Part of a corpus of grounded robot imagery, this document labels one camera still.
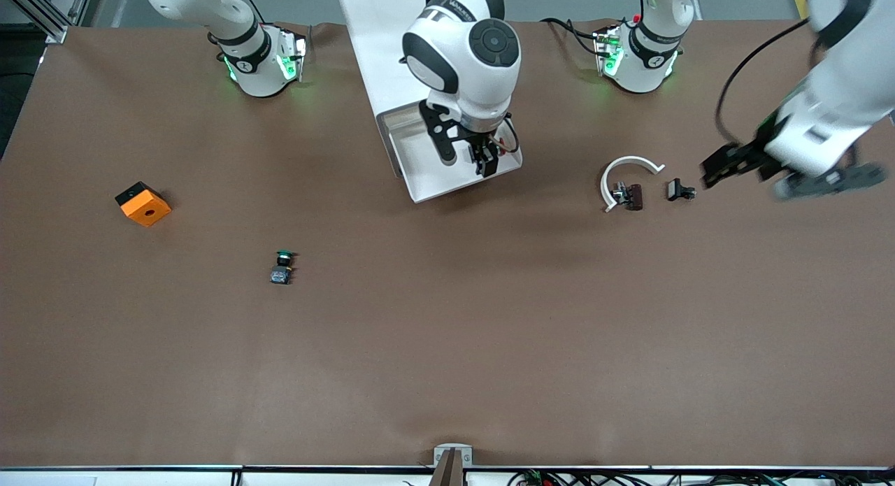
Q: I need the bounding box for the white curved plastic arc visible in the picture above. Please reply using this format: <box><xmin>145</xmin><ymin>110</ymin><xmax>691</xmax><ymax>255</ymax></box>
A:
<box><xmin>601</xmin><ymin>155</ymin><xmax>666</xmax><ymax>213</ymax></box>

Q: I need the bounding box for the brown wooden post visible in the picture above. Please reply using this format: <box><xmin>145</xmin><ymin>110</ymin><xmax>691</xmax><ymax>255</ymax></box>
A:
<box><xmin>429</xmin><ymin>450</ymin><xmax>467</xmax><ymax>486</ymax></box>

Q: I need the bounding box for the green push button switch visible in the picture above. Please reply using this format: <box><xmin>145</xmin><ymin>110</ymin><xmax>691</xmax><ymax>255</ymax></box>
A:
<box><xmin>269</xmin><ymin>250</ymin><xmax>298</xmax><ymax>286</ymax></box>

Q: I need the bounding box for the orange and black button box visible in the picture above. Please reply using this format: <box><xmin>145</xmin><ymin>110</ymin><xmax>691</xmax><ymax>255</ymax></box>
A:
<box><xmin>115</xmin><ymin>181</ymin><xmax>172</xmax><ymax>228</ymax></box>

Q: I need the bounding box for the dark brown switch block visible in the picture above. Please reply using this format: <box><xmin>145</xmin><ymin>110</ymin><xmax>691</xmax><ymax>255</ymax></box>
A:
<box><xmin>612</xmin><ymin>182</ymin><xmax>644</xmax><ymax>212</ymax></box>

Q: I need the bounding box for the brown table mat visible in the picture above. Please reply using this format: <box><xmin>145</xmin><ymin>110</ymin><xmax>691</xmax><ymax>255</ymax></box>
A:
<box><xmin>0</xmin><ymin>17</ymin><xmax>895</xmax><ymax>469</ymax></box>

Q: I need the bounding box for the aluminium frame post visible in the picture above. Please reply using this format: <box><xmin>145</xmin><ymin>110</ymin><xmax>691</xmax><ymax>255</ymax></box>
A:
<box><xmin>0</xmin><ymin>0</ymin><xmax>95</xmax><ymax>45</ymax></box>

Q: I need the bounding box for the black base power cable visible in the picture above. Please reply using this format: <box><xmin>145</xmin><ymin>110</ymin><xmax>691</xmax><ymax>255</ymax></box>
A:
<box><xmin>540</xmin><ymin>16</ymin><xmax>603</xmax><ymax>53</ymax></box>

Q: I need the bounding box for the grey metal clamp bracket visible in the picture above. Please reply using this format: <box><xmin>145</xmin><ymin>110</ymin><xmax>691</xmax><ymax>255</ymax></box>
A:
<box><xmin>434</xmin><ymin>444</ymin><xmax>473</xmax><ymax>468</ymax></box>

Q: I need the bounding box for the black cable bundle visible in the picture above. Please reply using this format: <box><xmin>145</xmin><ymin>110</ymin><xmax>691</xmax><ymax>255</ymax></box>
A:
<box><xmin>509</xmin><ymin>469</ymin><xmax>895</xmax><ymax>486</ymax></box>

